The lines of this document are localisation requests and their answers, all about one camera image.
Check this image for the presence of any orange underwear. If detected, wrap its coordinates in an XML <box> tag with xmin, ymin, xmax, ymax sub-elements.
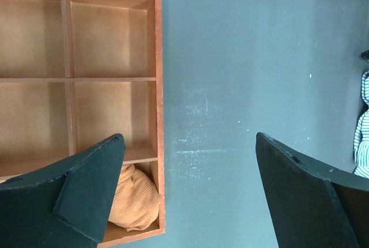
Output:
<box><xmin>108</xmin><ymin>164</ymin><xmax>160</xmax><ymax>232</ymax></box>

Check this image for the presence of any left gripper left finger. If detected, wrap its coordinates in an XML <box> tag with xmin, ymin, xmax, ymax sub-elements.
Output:
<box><xmin>1</xmin><ymin>133</ymin><xmax>125</xmax><ymax>247</ymax></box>

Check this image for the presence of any orange compartment tray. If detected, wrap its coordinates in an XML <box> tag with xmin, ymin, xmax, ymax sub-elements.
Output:
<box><xmin>1</xmin><ymin>0</ymin><xmax>165</xmax><ymax>247</ymax></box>

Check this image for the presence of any grey striped underwear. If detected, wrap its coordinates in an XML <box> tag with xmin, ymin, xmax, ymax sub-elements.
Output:
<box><xmin>353</xmin><ymin>71</ymin><xmax>369</xmax><ymax>178</ymax></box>

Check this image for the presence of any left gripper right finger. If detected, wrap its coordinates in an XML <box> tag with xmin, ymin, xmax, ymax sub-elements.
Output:
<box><xmin>255</xmin><ymin>132</ymin><xmax>368</xmax><ymax>247</ymax></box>

